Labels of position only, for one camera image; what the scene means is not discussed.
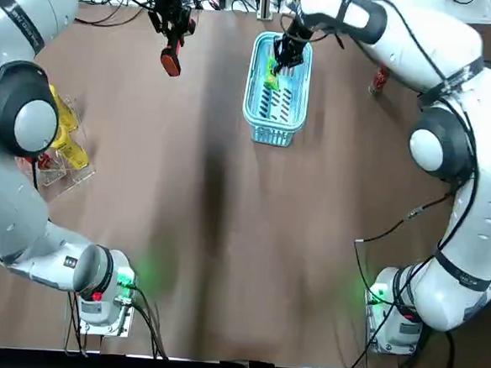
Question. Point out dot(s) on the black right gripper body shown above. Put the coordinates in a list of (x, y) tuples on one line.
[(297, 31)]

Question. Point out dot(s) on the green snack packet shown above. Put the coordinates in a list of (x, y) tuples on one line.
[(272, 78)]

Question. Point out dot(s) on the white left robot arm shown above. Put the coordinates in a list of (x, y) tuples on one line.
[(22, 122)]

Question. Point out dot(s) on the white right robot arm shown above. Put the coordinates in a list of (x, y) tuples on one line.
[(443, 134)]

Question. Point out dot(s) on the light blue plastic basket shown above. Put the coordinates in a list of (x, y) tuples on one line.
[(275, 126)]

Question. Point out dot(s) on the yellow label drink bottle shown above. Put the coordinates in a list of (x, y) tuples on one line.
[(73, 151), (63, 108)]

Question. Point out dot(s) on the aluminium profile post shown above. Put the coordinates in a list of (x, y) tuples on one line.
[(265, 0)]

